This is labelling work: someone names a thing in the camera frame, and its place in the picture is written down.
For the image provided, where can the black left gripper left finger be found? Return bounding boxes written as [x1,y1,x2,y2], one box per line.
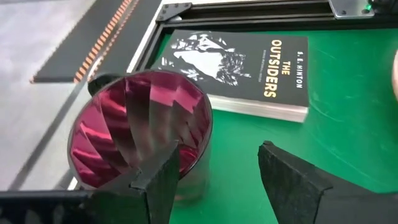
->
[86,140,182,224]

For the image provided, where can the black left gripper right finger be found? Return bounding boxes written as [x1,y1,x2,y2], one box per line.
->
[257,140,398,224]

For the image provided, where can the shiny red metallic cup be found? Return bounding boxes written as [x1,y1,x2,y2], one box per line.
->
[67,70,214,203]

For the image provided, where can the grey metal mounting plate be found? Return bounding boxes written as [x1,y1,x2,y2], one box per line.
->
[328,0,376,20]

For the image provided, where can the green table mat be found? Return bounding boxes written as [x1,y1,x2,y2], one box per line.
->
[151,27,398,224]

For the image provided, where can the black paperback book The Outsiders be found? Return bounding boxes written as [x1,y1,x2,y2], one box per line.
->
[151,29,310,124]

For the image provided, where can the black floor mat orange stripes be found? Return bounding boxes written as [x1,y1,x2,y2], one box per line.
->
[90,0,163,80]
[29,0,134,84]

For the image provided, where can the black clamp mount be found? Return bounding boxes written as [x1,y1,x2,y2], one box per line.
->
[87,73,123,96]

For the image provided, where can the black aluminium table frame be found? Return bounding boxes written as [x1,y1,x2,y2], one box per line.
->
[135,0,398,72]

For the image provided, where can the black corner bracket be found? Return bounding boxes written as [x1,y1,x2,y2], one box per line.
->
[155,2,193,22]

